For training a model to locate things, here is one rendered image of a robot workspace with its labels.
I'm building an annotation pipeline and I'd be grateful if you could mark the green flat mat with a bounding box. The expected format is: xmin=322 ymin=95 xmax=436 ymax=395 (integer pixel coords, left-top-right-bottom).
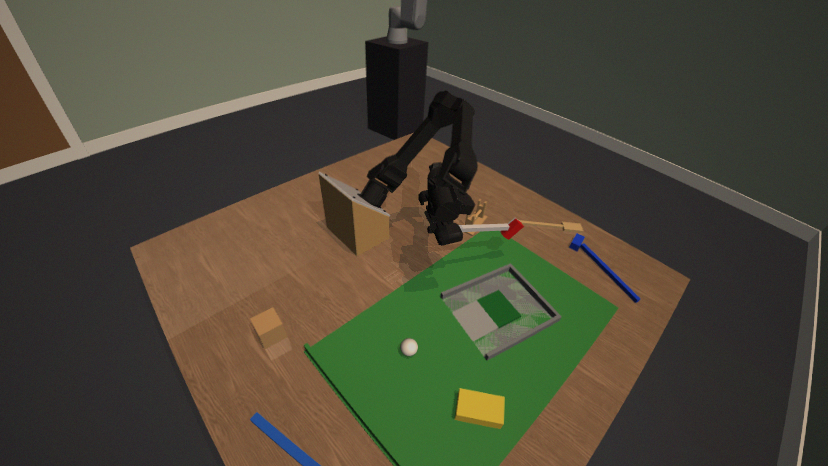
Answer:
xmin=310 ymin=231 xmax=619 ymax=466

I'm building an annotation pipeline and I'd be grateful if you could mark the white golf ball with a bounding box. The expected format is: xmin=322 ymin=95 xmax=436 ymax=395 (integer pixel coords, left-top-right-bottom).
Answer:
xmin=400 ymin=338 xmax=418 ymax=356

